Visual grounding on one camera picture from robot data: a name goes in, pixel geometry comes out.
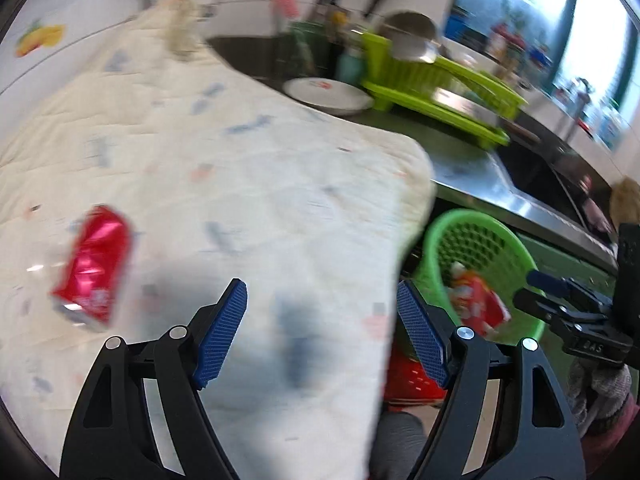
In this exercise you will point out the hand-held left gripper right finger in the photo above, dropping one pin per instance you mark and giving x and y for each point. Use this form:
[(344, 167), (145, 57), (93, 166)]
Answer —
[(422, 337)]

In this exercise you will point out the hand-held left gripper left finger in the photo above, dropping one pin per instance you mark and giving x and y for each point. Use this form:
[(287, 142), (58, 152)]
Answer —
[(222, 335)]

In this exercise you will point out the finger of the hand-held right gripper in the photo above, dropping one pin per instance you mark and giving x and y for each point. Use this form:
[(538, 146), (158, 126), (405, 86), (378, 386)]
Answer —
[(537, 305), (547, 281)]

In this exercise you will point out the red snack packet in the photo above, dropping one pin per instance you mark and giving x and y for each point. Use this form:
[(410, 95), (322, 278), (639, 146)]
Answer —
[(477, 302)]

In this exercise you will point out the green plastic basket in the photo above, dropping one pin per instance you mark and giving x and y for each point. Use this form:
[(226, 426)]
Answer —
[(475, 240)]

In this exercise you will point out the red soda can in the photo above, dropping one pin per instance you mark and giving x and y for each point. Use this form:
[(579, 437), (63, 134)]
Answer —
[(95, 270)]

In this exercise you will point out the person's right forearm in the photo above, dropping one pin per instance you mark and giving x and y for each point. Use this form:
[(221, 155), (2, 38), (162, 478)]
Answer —
[(617, 435)]

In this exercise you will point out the person's right hand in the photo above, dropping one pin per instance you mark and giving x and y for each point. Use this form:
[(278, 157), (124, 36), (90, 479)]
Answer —
[(597, 395)]

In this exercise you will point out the red plastic basket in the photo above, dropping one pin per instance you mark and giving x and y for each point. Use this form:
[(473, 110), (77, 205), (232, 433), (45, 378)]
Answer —
[(412, 377)]

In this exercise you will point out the steel sink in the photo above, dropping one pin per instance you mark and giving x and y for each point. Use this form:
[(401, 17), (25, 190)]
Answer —
[(550, 180)]

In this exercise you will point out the person's grey trouser leg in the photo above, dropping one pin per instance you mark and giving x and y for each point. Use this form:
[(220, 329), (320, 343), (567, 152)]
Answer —
[(400, 442)]

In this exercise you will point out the cream quilted mat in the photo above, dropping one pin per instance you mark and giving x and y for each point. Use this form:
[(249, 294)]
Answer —
[(225, 170)]

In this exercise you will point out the metal faucet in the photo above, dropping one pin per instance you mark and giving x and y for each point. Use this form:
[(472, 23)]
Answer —
[(577, 105)]

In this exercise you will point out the green dish rack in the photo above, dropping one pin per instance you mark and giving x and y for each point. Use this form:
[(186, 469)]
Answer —
[(440, 100)]

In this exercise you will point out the white bowl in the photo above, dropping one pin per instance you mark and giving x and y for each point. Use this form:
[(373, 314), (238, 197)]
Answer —
[(327, 95)]

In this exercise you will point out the teal bottle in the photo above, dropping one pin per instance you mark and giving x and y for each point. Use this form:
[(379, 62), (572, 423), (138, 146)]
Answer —
[(350, 65)]

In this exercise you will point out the green glass utensil holder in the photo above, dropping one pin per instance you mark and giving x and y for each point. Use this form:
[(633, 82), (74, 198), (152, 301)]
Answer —
[(302, 50)]

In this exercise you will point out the pink bottle brush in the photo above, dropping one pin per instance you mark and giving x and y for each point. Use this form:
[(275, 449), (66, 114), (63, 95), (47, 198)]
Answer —
[(286, 4)]

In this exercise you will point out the fruit and lemon wall sticker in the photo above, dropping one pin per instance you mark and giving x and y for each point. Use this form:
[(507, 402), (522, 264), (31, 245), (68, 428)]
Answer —
[(40, 39)]

